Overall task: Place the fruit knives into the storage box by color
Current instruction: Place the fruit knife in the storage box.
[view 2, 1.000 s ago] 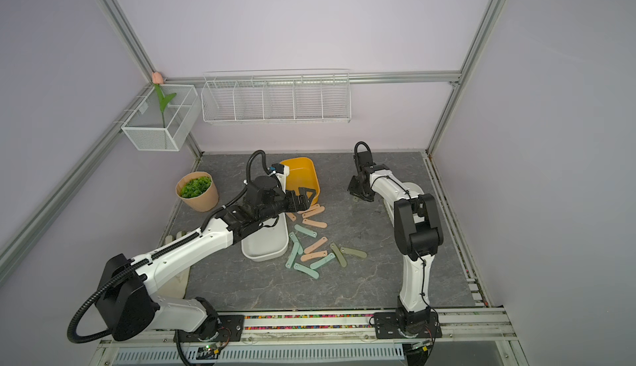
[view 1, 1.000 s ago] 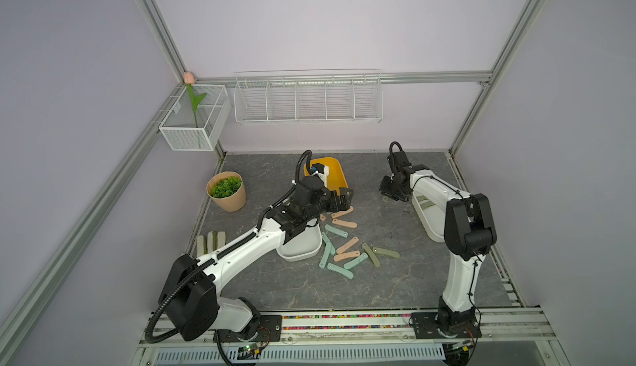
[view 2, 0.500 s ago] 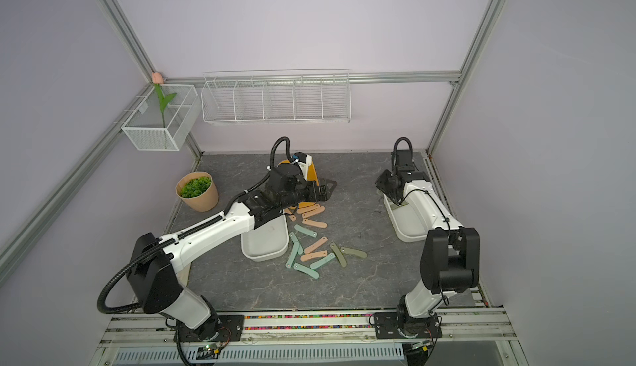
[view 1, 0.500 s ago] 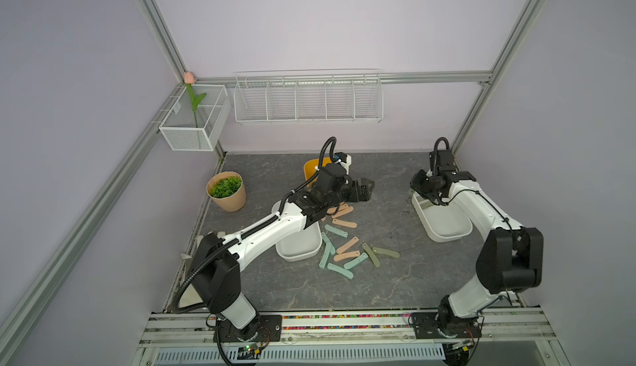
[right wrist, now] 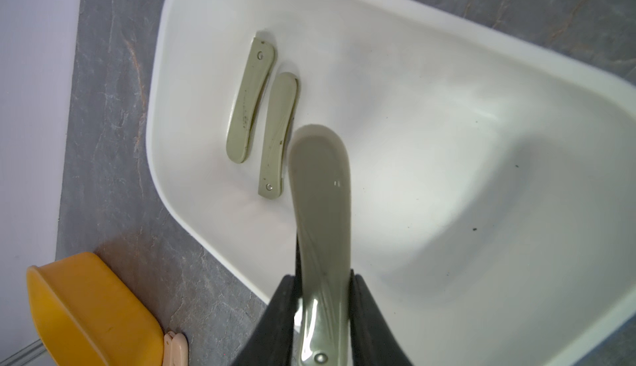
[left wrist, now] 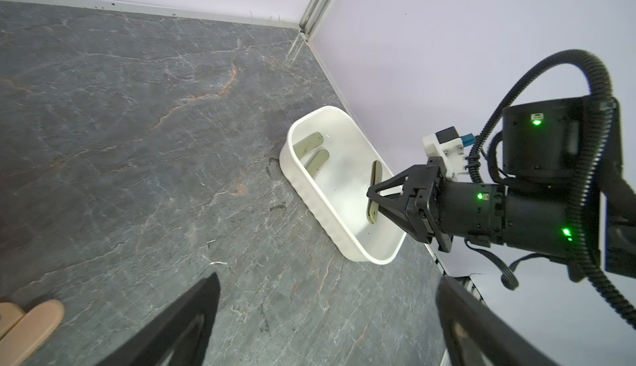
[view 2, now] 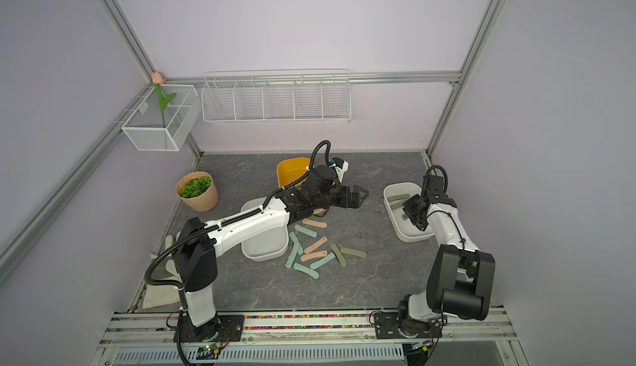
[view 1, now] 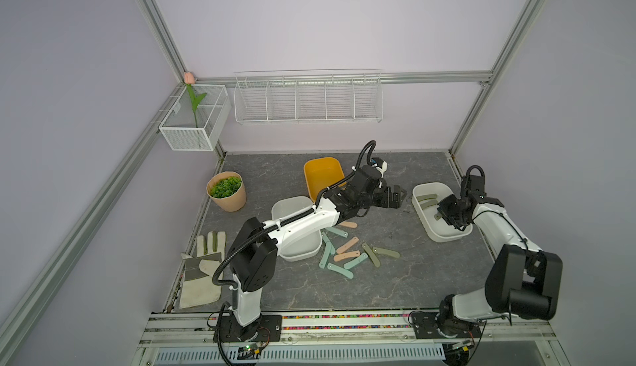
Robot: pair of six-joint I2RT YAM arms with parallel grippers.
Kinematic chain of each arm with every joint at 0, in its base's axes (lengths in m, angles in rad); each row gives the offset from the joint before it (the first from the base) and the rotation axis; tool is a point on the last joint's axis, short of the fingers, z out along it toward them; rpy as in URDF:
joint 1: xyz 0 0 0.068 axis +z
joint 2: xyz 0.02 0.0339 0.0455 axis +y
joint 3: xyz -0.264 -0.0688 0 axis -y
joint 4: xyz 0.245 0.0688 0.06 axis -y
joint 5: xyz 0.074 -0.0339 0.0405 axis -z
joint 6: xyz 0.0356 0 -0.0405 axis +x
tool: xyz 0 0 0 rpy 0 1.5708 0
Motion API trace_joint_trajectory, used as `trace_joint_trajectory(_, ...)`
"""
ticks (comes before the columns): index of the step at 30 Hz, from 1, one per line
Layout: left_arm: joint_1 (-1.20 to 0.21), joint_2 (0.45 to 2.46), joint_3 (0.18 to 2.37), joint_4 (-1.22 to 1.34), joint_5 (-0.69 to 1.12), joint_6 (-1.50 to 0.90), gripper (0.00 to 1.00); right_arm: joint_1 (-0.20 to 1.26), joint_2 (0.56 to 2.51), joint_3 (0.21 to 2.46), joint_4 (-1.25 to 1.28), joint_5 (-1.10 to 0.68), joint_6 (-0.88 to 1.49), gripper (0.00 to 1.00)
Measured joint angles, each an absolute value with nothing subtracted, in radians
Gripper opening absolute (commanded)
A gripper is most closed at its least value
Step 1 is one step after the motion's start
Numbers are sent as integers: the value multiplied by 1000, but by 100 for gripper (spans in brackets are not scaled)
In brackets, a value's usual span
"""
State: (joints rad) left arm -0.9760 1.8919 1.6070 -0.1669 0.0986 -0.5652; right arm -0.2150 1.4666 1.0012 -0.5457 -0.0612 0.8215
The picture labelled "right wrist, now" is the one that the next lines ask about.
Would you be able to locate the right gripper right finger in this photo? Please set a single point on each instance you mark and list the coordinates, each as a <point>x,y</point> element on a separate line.
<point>372,342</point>

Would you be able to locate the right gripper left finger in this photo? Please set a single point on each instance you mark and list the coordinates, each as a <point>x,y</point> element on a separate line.
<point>272,339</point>

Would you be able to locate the pink knife top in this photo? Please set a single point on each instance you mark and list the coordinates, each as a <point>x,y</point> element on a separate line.
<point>176,349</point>

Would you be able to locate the olive knife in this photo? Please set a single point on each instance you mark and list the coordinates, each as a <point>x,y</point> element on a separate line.
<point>319,174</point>
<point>281,105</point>
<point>261,58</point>

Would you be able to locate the yellow storage box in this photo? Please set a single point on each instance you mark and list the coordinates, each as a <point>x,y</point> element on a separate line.
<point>85,315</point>

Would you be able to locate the white storage box right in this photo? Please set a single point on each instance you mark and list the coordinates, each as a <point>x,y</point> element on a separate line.
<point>493,181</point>

